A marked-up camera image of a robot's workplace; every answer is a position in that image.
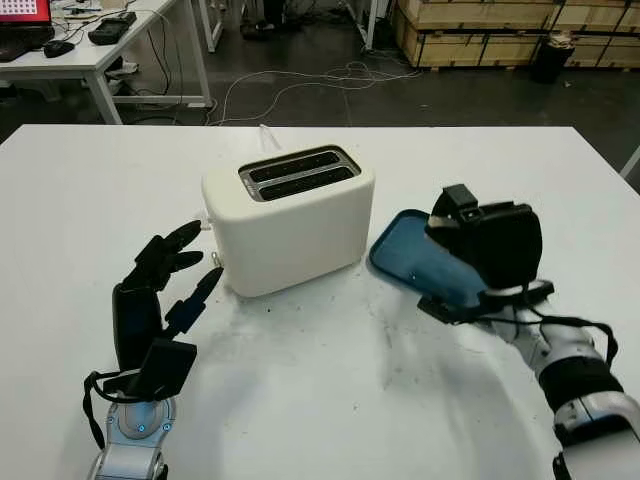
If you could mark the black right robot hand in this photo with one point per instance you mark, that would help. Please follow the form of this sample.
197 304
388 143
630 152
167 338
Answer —
505 245

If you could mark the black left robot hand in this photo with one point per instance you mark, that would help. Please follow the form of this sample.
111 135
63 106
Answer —
135 320

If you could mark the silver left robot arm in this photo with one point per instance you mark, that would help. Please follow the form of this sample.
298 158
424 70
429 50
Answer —
135 425

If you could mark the blue plastic tray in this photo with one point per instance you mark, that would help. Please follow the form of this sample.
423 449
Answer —
405 255

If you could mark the silver toaster knob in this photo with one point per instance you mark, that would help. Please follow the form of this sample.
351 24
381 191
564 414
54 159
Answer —
216 258

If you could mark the white two-slot toaster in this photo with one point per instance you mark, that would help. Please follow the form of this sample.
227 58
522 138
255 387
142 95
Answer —
300 235

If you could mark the white furniture piece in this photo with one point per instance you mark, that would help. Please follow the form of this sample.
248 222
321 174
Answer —
632 167

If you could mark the black trash bin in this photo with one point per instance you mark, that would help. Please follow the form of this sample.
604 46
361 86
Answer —
552 60

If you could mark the stacked wooden crates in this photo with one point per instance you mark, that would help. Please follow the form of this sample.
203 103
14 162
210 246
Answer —
475 35

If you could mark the white office desk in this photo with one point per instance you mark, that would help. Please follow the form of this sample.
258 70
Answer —
100 55

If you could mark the black computer mouse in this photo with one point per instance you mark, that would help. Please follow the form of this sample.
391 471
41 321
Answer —
58 48

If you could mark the black handheld controller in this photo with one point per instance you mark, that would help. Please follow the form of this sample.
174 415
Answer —
111 29

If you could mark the black laptop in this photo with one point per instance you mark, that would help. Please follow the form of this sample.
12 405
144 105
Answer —
20 30

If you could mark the person legs in dark trousers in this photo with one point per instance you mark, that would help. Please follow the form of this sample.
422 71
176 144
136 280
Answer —
260 27

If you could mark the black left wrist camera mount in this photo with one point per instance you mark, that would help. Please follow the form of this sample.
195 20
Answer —
165 365

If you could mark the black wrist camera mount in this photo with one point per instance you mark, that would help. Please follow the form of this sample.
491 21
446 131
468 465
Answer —
445 309
165 365

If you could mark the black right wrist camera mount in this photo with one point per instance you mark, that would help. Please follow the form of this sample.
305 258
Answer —
445 309

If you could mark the white table leg frame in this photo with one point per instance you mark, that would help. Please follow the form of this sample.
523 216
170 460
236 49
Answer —
364 25
211 25

